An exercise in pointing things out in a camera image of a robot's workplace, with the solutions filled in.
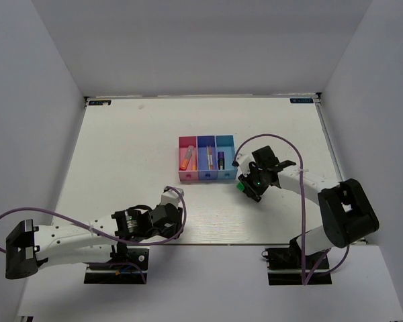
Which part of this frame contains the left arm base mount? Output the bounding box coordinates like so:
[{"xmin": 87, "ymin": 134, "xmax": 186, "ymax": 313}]
[{"xmin": 84, "ymin": 244, "xmax": 150, "ymax": 285}]

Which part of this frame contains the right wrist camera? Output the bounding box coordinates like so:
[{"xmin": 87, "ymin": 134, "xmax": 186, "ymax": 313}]
[{"xmin": 232, "ymin": 153, "xmax": 252, "ymax": 177}]

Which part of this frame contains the left corner label sticker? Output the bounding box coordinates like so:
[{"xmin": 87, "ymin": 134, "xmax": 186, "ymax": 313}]
[{"xmin": 88, "ymin": 100, "xmax": 111, "ymax": 106}]

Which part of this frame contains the pink plastic bin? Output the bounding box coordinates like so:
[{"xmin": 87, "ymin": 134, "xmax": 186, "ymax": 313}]
[{"xmin": 178, "ymin": 136, "xmax": 198, "ymax": 182}]

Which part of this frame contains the pink thin pen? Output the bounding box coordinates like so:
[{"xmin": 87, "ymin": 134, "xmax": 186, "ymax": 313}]
[{"xmin": 210, "ymin": 146, "xmax": 214, "ymax": 170}]

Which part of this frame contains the corner label sticker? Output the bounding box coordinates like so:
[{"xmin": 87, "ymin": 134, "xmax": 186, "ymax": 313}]
[
  {"xmin": 88, "ymin": 100, "xmax": 111, "ymax": 106},
  {"xmin": 289, "ymin": 97, "xmax": 314, "ymax": 104}
]

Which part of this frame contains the purple-blue plastic bin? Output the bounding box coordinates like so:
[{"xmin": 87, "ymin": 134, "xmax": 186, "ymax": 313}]
[{"xmin": 197, "ymin": 136, "xmax": 218, "ymax": 181}]

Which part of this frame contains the right corner label sticker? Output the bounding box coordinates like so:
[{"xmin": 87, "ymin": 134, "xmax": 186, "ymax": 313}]
[{"xmin": 289, "ymin": 97, "xmax": 314, "ymax": 104}]

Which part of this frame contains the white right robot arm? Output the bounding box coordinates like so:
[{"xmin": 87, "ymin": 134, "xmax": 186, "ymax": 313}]
[{"xmin": 233, "ymin": 146, "xmax": 379, "ymax": 268}]

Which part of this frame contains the green cap black highlighter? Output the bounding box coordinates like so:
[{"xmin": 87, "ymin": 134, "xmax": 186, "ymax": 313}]
[{"xmin": 236, "ymin": 182, "xmax": 245, "ymax": 192}]

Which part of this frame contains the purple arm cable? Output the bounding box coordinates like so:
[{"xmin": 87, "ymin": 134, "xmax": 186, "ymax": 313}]
[
  {"xmin": 233, "ymin": 133, "xmax": 351, "ymax": 286},
  {"xmin": 0, "ymin": 185, "xmax": 187, "ymax": 284}
]

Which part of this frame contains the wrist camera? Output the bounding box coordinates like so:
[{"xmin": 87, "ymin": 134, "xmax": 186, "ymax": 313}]
[
  {"xmin": 232, "ymin": 153, "xmax": 252, "ymax": 177},
  {"xmin": 160, "ymin": 189, "xmax": 181, "ymax": 207}
]

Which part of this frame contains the light blue plastic bin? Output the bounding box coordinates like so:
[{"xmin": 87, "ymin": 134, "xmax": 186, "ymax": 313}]
[{"xmin": 216, "ymin": 135, "xmax": 238, "ymax": 181}]

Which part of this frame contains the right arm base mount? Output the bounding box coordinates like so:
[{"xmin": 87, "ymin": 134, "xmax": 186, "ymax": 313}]
[{"xmin": 261, "ymin": 247, "xmax": 332, "ymax": 286}]

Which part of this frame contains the metal table edge rail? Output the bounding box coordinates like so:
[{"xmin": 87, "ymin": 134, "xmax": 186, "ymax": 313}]
[{"xmin": 315, "ymin": 93, "xmax": 369, "ymax": 244}]

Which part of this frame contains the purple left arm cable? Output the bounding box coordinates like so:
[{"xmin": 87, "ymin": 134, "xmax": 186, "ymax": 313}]
[{"xmin": 0, "ymin": 185, "xmax": 187, "ymax": 284}]

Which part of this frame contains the purple cap black highlighter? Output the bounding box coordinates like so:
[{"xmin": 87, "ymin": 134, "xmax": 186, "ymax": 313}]
[{"xmin": 217, "ymin": 151, "xmax": 225, "ymax": 170}]

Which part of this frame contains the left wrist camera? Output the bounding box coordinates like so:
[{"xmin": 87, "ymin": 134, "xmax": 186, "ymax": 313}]
[{"xmin": 160, "ymin": 189, "xmax": 181, "ymax": 207}]

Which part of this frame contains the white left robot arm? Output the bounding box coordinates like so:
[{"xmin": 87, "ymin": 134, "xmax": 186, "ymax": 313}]
[{"xmin": 5, "ymin": 203, "xmax": 184, "ymax": 280}]

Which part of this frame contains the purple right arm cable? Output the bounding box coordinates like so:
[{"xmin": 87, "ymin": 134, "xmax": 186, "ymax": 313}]
[{"xmin": 233, "ymin": 133, "xmax": 351, "ymax": 286}]

